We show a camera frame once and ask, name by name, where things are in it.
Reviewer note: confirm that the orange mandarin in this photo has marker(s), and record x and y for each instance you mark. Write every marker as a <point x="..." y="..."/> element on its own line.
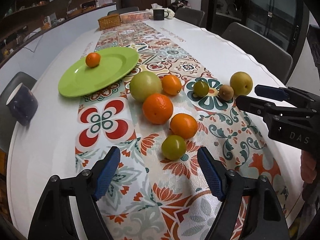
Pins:
<point x="183" y="125"/>
<point x="93" y="59"/>

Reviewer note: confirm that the large green apple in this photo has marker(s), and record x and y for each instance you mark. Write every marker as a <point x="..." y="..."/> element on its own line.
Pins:
<point x="145" y="84"/>

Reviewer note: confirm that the green plate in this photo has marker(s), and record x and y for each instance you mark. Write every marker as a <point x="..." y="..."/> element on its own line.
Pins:
<point x="115" y="63"/>

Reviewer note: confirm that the yellow pear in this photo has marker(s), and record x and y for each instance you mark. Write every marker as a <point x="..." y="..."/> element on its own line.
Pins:
<point x="241" y="83"/>

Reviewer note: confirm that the pink plastic tray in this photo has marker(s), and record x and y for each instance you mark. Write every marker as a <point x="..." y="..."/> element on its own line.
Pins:
<point x="135" y="16"/>

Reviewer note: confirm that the person right hand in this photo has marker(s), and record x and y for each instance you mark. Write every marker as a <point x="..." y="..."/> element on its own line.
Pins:
<point x="308" y="167"/>

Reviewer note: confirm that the small orange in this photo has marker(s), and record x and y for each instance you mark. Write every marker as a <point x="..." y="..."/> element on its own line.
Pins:
<point x="171" y="85"/>

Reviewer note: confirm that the black mug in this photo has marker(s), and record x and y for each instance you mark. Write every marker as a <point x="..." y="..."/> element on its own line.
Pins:
<point x="160" y="14"/>

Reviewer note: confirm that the grey chair left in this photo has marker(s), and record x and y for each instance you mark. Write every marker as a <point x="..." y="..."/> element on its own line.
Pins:
<point x="7" y="120"/>

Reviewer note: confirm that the brown kiwi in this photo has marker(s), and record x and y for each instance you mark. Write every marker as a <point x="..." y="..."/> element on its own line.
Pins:
<point x="226" y="92"/>

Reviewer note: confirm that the green tomato front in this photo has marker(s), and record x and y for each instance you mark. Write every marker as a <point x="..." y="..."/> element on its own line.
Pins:
<point x="173" y="147"/>

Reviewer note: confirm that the white plush toy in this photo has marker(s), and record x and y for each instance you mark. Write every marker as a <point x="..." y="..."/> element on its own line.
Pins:
<point x="156" y="6"/>

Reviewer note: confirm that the orange mandarin front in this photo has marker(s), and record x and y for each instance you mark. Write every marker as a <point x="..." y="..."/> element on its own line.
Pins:
<point x="183" y="125"/>

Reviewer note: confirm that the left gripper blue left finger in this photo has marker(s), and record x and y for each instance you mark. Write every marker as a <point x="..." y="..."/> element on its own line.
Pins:
<point x="53" y="217"/>

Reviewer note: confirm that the wicker basket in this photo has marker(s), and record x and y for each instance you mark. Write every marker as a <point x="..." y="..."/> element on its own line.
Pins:
<point x="109" y="21"/>

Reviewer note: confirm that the patterned table runner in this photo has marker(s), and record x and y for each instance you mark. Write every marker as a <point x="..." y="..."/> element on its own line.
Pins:
<point x="150" y="196"/>

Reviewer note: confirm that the large orange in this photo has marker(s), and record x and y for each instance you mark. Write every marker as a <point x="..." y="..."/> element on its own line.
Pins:
<point x="157" y="108"/>

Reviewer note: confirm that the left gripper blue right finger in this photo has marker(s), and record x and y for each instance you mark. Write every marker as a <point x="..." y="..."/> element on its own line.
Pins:
<point x="264" y="217"/>

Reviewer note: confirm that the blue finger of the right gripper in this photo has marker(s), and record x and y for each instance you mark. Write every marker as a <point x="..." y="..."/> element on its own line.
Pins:
<point x="254" y="106"/>
<point x="294" y="96"/>

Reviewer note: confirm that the grey chair right near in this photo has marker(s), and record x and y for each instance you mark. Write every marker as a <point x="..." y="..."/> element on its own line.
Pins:
<point x="272" y="56"/>

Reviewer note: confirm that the dark blue mug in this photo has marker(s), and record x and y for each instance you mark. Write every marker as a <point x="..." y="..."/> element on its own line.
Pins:
<point x="22" y="104"/>

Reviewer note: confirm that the grey chair at head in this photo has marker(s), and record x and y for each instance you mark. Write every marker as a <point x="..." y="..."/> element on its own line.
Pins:
<point x="123" y="10"/>

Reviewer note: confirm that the white kitchen counter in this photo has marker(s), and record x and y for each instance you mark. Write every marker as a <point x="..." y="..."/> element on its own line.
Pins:
<point x="34" y="57"/>

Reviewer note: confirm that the grey chair right far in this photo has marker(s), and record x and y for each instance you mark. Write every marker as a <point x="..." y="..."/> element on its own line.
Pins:
<point x="191" y="16"/>

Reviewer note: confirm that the green tomato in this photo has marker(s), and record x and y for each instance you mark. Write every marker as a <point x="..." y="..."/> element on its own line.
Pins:
<point x="200" y="89"/>
<point x="173" y="147"/>

